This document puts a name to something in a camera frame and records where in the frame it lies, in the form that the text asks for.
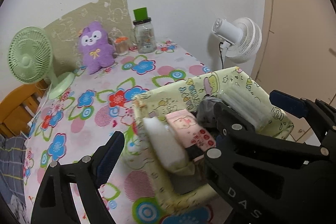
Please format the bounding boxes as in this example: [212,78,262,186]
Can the cotton swab container orange lid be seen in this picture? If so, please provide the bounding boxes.
[114,36,129,56]

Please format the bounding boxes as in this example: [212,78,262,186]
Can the green desk fan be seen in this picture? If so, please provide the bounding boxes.
[7,27,75,100]

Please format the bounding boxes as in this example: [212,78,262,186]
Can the wooden bed headboard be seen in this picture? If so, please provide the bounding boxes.
[0,80,49,138]

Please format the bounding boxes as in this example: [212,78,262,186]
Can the purple plush toy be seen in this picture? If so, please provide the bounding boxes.
[78,21,115,75]

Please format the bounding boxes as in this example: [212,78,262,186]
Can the white fan power cable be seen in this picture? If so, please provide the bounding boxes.
[27,84,53,132]

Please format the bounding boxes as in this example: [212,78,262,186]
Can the glass mason jar green lid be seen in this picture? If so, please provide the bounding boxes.
[133,7,157,53]

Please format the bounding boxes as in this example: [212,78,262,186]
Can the white standing fan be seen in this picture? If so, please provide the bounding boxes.
[211,17,262,68]

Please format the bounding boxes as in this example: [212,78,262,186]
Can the floral tablecloth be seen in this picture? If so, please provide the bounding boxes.
[23,40,231,223]

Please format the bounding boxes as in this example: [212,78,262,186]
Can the blue plaid bedding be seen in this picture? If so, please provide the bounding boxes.
[0,133,30,223]

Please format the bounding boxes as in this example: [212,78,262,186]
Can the clear pack cotton pads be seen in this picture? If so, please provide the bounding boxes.
[217,88,269,132]

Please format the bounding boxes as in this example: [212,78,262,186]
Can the pink wet wipes pack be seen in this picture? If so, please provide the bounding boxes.
[165,109,216,162]

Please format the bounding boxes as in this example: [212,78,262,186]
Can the yellow cartoon fabric basket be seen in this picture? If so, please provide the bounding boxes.
[132,67,294,214]

